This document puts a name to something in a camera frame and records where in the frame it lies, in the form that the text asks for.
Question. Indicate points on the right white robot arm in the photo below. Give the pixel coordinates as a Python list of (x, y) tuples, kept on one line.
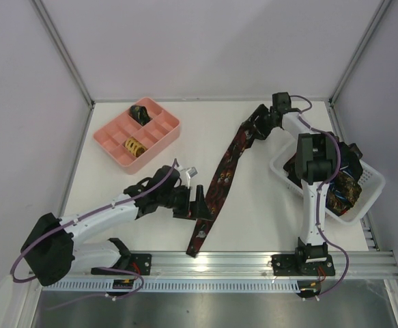
[(317, 162)]

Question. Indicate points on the aluminium frame post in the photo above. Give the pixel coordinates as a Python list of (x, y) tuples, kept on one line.
[(51, 30), (369, 32)]

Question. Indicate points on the rolled yellow patterned tie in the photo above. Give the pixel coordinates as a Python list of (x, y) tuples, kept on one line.
[(135, 147)]

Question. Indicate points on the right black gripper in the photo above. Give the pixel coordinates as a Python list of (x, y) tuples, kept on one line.
[(263, 122)]

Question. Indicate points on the dark red patterned tie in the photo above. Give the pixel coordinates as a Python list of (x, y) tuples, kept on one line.
[(220, 185)]

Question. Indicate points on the pink compartment organizer tray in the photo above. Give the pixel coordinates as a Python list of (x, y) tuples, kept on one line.
[(158, 134)]

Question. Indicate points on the right aluminium frame post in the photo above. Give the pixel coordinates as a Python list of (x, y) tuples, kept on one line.
[(369, 32)]

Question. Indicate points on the rolled black yellow tie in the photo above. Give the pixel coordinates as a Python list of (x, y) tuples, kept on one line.
[(139, 114)]

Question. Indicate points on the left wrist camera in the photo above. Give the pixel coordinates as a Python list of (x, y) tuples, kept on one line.
[(187, 174)]

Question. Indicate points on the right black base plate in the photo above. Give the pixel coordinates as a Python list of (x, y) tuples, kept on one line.
[(290, 265)]

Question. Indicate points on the pile of dark ties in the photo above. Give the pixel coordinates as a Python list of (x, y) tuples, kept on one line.
[(344, 191)]

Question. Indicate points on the left aluminium frame post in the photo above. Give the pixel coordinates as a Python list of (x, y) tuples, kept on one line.
[(51, 30)]

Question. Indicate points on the white plastic basket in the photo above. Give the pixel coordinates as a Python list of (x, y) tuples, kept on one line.
[(371, 182)]

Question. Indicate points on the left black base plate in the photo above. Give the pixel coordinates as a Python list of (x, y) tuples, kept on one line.
[(137, 263)]

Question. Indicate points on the white slotted cable duct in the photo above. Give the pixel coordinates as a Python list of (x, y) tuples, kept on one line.
[(176, 285)]

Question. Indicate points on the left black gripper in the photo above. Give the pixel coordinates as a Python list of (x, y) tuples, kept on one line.
[(188, 203)]

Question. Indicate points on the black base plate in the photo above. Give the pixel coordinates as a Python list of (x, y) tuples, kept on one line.
[(137, 263), (290, 265)]

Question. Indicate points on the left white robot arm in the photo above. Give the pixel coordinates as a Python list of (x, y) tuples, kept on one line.
[(57, 246)]

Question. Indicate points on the aluminium front rail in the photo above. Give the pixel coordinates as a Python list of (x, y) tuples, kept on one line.
[(243, 265)]

